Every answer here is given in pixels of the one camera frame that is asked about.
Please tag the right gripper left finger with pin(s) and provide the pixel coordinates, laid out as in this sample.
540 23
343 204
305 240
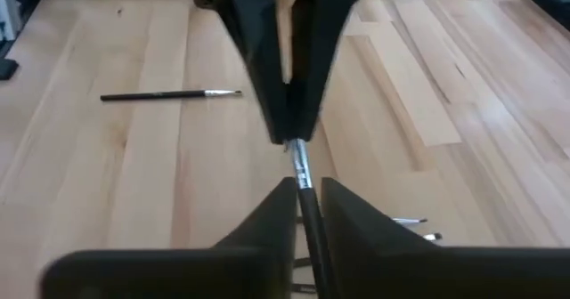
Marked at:
271 228

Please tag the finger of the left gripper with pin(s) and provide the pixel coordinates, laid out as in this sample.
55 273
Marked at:
258 45
325 45

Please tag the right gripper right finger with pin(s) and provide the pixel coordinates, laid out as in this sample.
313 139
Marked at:
369 254

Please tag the black liner brush white print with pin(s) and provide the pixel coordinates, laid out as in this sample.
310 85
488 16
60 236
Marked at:
407 220

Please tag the thin black brush silver ferrule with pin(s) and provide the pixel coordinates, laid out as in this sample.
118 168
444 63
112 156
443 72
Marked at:
156 95
303 165

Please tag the black frame clamp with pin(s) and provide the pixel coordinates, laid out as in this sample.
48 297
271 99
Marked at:
8 69

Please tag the aluminium extrusion post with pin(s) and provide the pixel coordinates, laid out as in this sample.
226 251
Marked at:
8 10

